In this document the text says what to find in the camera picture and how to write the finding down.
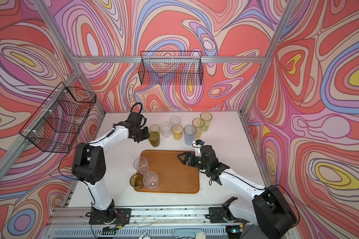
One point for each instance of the black wire basket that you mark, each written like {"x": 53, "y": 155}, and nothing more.
{"x": 171, "y": 67}
{"x": 61, "y": 121}

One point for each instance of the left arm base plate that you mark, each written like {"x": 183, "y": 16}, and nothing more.
{"x": 119, "y": 216}

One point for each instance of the tall yellow glass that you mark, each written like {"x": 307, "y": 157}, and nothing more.
{"x": 198, "y": 123}

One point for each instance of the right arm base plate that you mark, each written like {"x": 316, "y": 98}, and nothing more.
{"x": 221, "y": 215}

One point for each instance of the brown plastic tray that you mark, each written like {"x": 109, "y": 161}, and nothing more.
{"x": 174, "y": 177}

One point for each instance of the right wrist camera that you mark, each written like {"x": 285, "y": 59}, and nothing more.
{"x": 198, "y": 143}

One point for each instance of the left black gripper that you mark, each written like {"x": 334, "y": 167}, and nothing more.
{"x": 147, "y": 135}

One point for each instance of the tall light green glass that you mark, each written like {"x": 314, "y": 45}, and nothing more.
{"x": 206, "y": 117}

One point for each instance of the clear glass back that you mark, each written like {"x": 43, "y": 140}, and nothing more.
{"x": 151, "y": 180}

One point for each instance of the black wire basket back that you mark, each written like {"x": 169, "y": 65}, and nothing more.
{"x": 171, "y": 67}

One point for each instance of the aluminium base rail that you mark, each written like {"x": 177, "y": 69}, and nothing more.
{"x": 133, "y": 221}

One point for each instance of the pale green glass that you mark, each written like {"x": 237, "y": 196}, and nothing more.
{"x": 154, "y": 128}

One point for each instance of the tall clear glass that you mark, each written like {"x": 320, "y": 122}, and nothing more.
{"x": 165, "y": 129}

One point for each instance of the tall olive textured glass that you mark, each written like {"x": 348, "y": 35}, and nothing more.
{"x": 154, "y": 139}

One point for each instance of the blue textured glass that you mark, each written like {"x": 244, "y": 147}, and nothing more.
{"x": 189, "y": 134}

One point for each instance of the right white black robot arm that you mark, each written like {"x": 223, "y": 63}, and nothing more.
{"x": 265, "y": 207}

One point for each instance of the short amber textured glass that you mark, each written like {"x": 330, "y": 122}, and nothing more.
{"x": 136, "y": 181}

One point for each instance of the clear faceted glass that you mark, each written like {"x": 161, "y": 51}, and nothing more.
{"x": 141, "y": 164}

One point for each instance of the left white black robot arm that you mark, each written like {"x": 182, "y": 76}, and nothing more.
{"x": 89, "y": 164}

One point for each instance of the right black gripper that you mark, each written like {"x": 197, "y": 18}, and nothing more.
{"x": 188, "y": 156}

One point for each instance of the black wire basket left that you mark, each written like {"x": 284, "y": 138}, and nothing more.
{"x": 61, "y": 121}

